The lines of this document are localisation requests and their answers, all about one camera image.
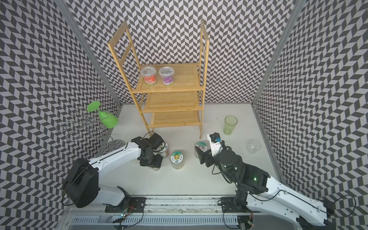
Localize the carrot seed container red label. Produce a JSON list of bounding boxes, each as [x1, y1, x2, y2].
[[159, 142, 170, 159]]

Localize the red tomato seed container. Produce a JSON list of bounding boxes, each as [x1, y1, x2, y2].
[[140, 67, 156, 85]]

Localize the small purple seed jar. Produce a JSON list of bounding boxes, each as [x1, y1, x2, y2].
[[159, 67, 174, 86]]

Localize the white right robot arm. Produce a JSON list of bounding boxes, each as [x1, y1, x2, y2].
[[195, 147, 336, 230]]

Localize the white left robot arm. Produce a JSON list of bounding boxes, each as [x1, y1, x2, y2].
[[62, 132, 167, 212]]

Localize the sunflower seed container yellow label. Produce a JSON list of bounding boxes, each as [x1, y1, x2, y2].
[[170, 151, 185, 169]]

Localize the wooden three-tier shelf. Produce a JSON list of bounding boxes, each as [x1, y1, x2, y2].
[[108, 20, 210, 137]]

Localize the green translucent plastic cup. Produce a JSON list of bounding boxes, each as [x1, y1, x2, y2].
[[224, 115, 238, 135]]

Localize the green plastic wine glass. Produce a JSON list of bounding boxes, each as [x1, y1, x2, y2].
[[87, 101, 119, 129]]

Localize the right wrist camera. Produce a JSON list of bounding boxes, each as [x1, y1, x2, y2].
[[208, 132, 223, 157]]

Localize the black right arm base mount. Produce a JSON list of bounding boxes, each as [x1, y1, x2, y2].
[[218, 195, 252, 213]]

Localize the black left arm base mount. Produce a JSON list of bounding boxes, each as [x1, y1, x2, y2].
[[105, 186, 147, 213]]

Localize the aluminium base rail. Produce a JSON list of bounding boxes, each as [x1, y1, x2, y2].
[[56, 195, 298, 230]]

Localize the chrome wire glass rack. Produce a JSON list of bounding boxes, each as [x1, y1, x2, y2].
[[55, 108, 126, 157]]

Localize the left aluminium corner post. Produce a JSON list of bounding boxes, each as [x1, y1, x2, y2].
[[54, 0, 122, 108]]

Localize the aluminium corner post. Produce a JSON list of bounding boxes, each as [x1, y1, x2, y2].
[[54, 0, 122, 108], [252, 0, 307, 107]]

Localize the right aluminium corner post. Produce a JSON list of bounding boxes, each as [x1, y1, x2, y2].
[[252, 0, 307, 107]]

